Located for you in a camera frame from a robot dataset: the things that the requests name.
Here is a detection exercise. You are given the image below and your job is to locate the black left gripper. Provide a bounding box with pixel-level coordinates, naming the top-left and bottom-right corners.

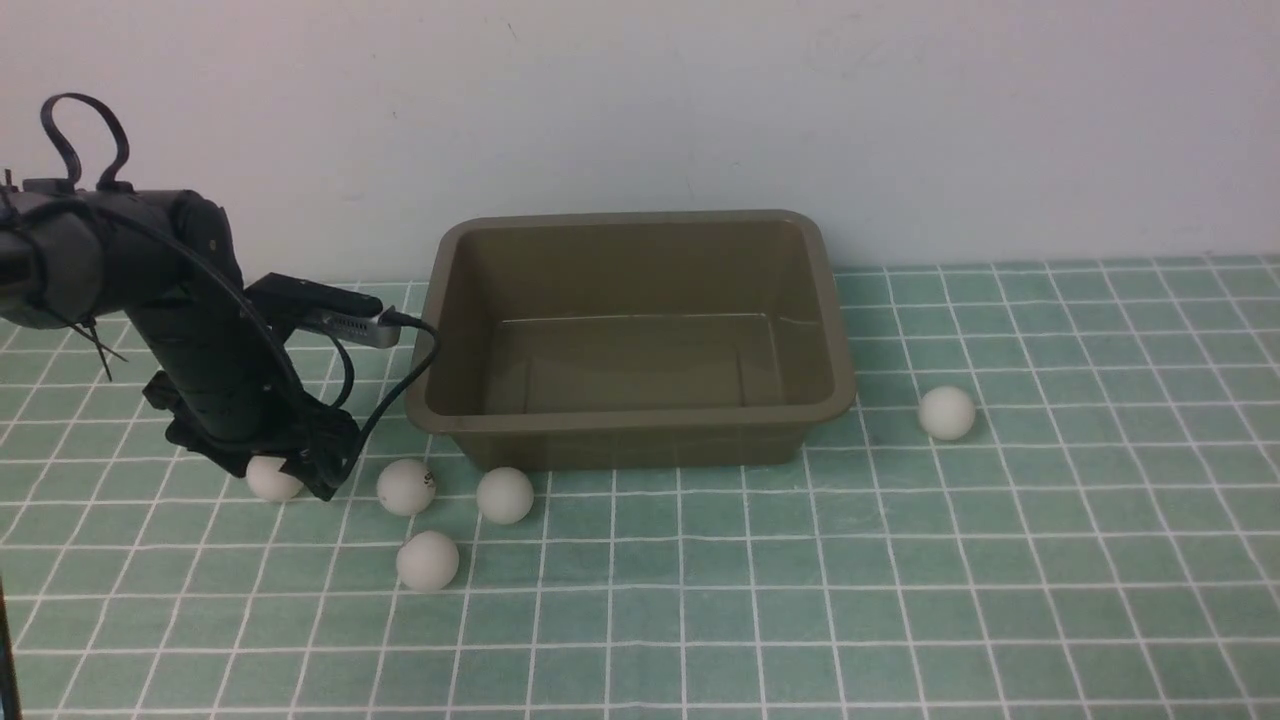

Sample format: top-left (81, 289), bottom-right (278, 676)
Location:
top-left (143, 372), bottom-right (361, 500)

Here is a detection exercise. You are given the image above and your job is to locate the white ball with logo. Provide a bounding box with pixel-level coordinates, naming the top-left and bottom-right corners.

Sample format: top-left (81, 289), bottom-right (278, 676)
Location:
top-left (376, 457), bottom-right (436, 518)

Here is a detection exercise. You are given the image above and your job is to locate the white ball front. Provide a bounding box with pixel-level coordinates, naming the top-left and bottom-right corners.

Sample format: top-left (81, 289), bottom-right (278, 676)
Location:
top-left (396, 530), bottom-right (460, 593)

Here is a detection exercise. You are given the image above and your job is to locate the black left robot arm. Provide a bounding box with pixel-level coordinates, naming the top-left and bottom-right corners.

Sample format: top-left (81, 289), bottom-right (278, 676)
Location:
top-left (3, 182), bottom-right (364, 501)

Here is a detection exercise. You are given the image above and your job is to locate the brown plastic bin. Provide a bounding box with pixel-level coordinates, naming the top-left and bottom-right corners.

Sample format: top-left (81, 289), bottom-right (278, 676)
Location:
top-left (403, 209), bottom-right (858, 471)

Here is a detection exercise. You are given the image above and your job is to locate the green checked tablecloth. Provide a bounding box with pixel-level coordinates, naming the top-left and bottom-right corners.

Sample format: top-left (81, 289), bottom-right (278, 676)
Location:
top-left (1, 256), bottom-right (1279, 719)

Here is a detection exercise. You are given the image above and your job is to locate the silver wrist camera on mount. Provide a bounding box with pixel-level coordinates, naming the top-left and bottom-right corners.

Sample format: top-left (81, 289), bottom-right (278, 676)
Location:
top-left (244, 273), bottom-right (401, 348)

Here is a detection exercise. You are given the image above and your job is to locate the black camera cable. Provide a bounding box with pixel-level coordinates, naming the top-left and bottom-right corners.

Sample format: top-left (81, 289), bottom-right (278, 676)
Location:
top-left (40, 94), bottom-right (443, 461)

